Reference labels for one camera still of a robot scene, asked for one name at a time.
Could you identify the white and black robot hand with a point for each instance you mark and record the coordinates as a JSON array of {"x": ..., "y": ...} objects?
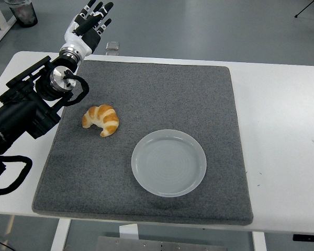
[{"x": 77, "y": 41}]

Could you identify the golden croissant bread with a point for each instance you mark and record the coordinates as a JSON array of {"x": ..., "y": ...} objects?
[{"x": 107, "y": 117}]

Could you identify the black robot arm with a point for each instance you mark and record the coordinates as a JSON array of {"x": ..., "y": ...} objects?
[{"x": 15, "y": 112}]

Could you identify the translucent white round plate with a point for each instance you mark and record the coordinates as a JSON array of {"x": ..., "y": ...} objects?
[{"x": 170, "y": 164}]

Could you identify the black trash bin with liner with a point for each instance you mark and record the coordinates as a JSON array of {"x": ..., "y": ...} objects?
[{"x": 26, "y": 15}]

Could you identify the grey felt mat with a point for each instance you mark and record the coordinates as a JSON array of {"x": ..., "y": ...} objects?
[{"x": 172, "y": 91}]

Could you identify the white table leg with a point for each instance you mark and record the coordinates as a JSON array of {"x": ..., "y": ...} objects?
[
  {"x": 259, "y": 241},
  {"x": 59, "y": 235}
]

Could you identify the white paper label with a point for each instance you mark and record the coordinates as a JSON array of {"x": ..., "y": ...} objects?
[{"x": 128, "y": 231}]

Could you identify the black tripod leg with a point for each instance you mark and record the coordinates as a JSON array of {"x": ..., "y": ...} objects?
[{"x": 296, "y": 16}]

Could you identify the black table control panel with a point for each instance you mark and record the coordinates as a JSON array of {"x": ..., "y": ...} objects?
[{"x": 308, "y": 238}]

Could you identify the white desk frame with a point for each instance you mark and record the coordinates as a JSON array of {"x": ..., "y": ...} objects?
[{"x": 0, "y": 32}]

